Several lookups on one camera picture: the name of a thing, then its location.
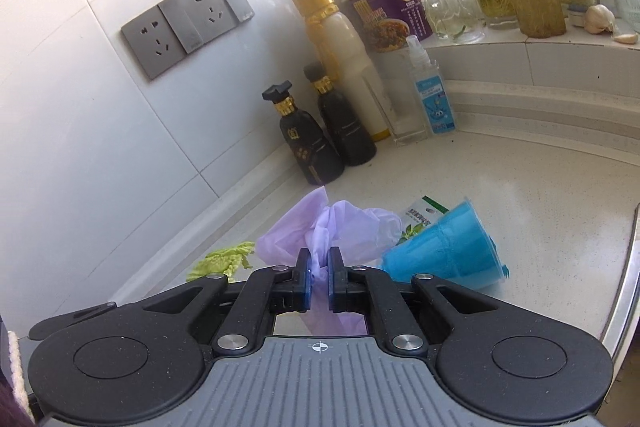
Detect purple rubber glove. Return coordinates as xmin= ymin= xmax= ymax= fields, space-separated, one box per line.
xmin=255 ymin=187 xmax=402 ymax=336

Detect blue plastic cup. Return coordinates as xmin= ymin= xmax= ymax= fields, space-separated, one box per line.
xmin=381 ymin=200 xmax=510 ymax=291

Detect green cabbage leaf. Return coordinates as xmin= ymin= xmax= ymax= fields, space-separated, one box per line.
xmin=186 ymin=242 xmax=255 ymax=282

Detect green white sachet wrapper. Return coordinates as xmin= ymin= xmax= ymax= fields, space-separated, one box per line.
xmin=398 ymin=195 xmax=449 ymax=244

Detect black bottle gold collar front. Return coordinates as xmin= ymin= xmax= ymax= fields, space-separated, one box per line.
xmin=262 ymin=80 xmax=345 ymax=186

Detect black bottle gold collar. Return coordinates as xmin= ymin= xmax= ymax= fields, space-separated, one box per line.
xmin=262 ymin=80 xmax=345 ymax=186
xmin=304 ymin=62 xmax=376 ymax=167

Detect black bottle gold collar rear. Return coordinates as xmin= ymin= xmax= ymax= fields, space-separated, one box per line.
xmin=304 ymin=62 xmax=376 ymax=167

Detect clear spray bottle blue label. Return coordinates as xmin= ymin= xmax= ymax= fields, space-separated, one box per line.
xmin=406 ymin=35 xmax=457 ymax=135

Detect clear rectangular glass container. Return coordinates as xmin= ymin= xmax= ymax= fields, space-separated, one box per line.
xmin=371 ymin=50 xmax=430 ymax=144

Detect white bottle yellow cap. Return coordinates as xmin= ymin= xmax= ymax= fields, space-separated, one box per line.
xmin=292 ymin=0 xmax=393 ymax=142

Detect purple instant noodle cup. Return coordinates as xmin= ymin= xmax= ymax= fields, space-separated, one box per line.
xmin=343 ymin=0 xmax=433 ymax=53

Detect loose garlic bulb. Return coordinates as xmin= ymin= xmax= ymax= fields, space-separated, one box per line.
xmin=584 ymin=4 xmax=615 ymax=35

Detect garlic clove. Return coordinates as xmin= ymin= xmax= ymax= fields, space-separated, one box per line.
xmin=612 ymin=32 xmax=639 ymax=46

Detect grey wall power sockets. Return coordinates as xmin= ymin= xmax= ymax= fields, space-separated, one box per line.
xmin=120 ymin=0 xmax=255 ymax=80

